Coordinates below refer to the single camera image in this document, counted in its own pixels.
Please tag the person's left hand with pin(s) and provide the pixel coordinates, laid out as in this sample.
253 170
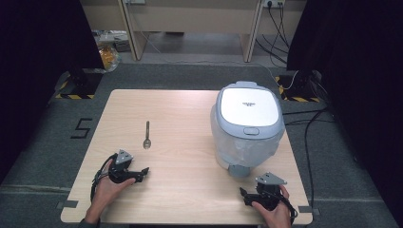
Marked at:
106 191

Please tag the metal spoon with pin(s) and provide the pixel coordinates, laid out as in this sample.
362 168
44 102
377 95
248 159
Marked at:
147 143

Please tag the pile of packets under desk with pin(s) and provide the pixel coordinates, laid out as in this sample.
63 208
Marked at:
111 37

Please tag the black curtain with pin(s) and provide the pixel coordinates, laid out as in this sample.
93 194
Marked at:
358 79
38 63

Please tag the black stand base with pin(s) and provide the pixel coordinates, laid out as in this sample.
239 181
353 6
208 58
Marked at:
299 84
85 80

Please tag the white wall power socket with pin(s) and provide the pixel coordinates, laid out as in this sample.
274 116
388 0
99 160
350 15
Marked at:
273 2

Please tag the white grey lidded trash can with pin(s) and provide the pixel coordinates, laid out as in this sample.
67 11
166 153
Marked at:
248 106

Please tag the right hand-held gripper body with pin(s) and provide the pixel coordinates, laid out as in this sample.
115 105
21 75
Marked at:
267 194

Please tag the yellow black hazard tape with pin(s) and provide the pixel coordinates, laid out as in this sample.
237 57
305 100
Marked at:
301 99
74 96

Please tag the clear bag with yellow contents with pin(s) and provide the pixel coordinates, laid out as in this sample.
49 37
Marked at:
108 57

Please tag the person's right hand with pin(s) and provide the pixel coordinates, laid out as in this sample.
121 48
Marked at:
277 218

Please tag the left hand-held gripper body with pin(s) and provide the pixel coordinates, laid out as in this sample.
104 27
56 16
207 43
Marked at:
122 172

